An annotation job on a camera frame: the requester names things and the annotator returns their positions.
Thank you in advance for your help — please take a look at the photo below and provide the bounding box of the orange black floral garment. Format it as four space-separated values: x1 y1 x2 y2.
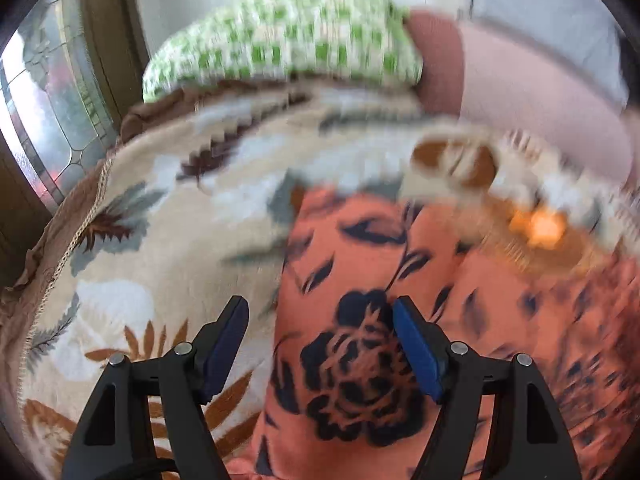
227 188 639 479

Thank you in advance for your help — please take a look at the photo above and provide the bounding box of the beige leaf pattern blanket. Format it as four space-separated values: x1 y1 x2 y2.
3 86 639 479

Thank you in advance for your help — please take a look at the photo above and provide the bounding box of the stained glass wooden door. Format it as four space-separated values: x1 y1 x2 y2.
1 0 149 285

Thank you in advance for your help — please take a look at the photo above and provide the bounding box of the pink quilted bolster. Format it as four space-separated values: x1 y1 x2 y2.
405 9 639 186

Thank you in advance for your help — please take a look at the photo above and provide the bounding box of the grey pillow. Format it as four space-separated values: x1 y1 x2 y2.
469 0 629 107

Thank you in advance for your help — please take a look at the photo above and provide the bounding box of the green checkered pillow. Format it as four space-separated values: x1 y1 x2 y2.
142 0 423 103

